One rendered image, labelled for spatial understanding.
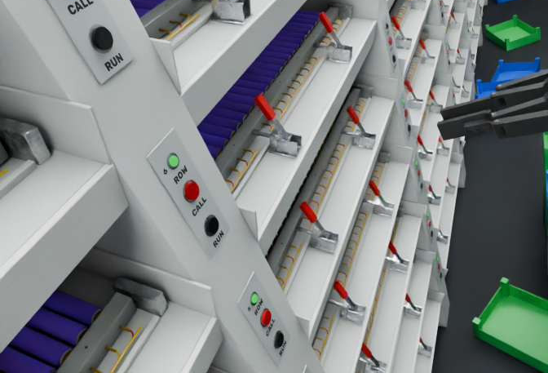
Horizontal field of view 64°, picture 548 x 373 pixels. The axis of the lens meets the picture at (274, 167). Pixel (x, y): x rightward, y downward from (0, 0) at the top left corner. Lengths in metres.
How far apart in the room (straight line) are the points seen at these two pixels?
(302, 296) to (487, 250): 1.27
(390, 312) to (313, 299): 0.44
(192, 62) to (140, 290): 0.22
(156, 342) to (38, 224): 0.18
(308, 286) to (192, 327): 0.27
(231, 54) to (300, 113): 0.22
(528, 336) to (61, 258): 1.47
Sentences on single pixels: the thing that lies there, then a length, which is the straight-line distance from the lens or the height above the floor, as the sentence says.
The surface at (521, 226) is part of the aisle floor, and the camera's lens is 1.94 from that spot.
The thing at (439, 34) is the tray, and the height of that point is 0.72.
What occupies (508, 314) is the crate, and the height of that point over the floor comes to 0.00.
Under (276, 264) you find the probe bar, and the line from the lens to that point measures 0.66.
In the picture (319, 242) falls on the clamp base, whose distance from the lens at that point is 0.70.
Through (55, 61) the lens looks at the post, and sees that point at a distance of 0.33.
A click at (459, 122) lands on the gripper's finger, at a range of 0.67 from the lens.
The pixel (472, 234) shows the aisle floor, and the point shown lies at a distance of 1.92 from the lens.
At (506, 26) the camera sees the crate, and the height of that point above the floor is 0.02.
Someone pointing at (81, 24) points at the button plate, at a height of 1.35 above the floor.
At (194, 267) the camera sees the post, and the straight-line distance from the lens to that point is 0.41.
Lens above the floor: 1.39
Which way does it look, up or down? 32 degrees down
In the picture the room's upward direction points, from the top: 24 degrees counter-clockwise
